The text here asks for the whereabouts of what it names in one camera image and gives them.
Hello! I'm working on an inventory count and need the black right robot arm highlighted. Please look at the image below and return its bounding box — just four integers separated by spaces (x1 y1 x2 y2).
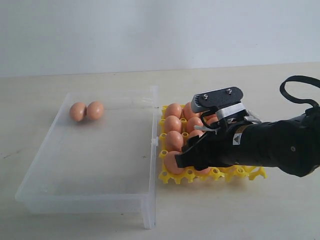
175 112 320 177

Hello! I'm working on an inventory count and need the brown egg slot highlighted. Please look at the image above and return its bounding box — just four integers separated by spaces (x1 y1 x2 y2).
183 102 200 121
164 103 182 119

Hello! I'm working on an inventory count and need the yellow plastic egg tray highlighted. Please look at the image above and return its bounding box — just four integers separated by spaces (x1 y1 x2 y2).
159 104 267 185

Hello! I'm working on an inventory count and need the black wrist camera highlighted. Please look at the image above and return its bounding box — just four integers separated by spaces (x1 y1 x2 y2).
190 86 244 113

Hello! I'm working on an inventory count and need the brown egg lone front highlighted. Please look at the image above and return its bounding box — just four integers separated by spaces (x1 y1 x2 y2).
185 116 203 133

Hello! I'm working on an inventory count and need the black cable loop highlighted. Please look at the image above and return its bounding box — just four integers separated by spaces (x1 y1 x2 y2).
279 74 320 111

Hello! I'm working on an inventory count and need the brown egg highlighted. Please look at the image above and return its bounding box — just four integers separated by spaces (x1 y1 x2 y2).
86 101 104 120
188 129 204 142
206 116 219 125
163 115 183 133
195 167 211 176
163 151 185 175
69 102 87 122
164 130 184 152

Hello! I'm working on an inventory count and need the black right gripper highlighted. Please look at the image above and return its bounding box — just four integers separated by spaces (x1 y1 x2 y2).
175 121 253 171

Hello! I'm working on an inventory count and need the clear plastic tray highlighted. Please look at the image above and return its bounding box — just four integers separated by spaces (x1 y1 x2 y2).
15 86 160 229

